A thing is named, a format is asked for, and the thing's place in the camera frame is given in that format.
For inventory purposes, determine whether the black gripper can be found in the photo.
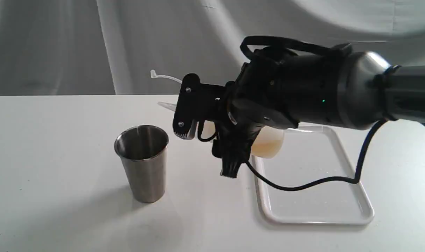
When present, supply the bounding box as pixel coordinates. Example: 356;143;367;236
211;59;300;179

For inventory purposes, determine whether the clear plastic squeeze bottle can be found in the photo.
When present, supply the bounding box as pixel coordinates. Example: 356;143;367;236
150;69;284;159

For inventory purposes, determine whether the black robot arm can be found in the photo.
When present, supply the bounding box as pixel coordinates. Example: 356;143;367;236
218;36;425;178

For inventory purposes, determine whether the stainless steel cup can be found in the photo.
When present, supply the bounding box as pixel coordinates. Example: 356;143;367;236
114;125;169;204

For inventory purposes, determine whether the white plastic tray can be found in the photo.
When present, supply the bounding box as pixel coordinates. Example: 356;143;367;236
251;125;375;225

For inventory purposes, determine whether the white backdrop cloth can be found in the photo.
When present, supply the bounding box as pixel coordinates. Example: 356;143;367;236
0;0;425;96

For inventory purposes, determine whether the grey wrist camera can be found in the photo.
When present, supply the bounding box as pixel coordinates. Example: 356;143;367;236
173;73;226;139

